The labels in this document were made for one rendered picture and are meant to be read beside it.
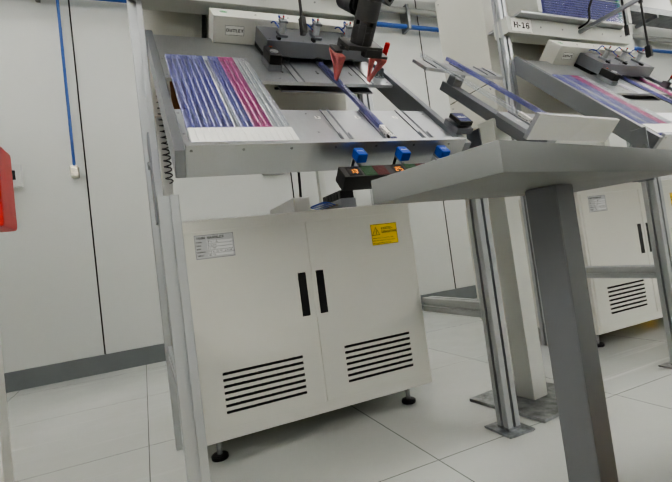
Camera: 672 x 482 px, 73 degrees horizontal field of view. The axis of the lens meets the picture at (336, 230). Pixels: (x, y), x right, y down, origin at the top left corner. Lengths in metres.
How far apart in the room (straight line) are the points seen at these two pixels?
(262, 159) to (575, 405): 0.72
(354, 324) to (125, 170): 1.94
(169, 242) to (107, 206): 1.99
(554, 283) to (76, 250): 2.49
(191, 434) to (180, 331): 0.19
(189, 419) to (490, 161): 0.68
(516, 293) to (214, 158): 0.91
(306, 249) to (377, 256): 0.22
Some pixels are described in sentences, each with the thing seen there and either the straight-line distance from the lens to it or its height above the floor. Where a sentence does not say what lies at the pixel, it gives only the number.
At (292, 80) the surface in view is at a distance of 1.33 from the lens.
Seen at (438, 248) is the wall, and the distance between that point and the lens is 3.51.
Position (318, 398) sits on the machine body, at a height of 0.10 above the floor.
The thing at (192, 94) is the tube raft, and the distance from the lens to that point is 1.14.
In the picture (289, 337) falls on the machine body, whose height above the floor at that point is 0.28.
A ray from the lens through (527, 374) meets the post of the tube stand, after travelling 1.45.
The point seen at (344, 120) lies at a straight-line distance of 1.15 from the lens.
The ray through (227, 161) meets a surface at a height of 0.70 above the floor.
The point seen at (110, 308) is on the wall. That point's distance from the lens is 2.85.
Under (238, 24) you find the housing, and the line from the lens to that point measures 1.55.
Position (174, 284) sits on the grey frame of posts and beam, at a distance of 0.89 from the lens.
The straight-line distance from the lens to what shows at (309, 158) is 0.98.
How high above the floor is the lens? 0.49
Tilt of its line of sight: 3 degrees up
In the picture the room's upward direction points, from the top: 7 degrees counter-clockwise
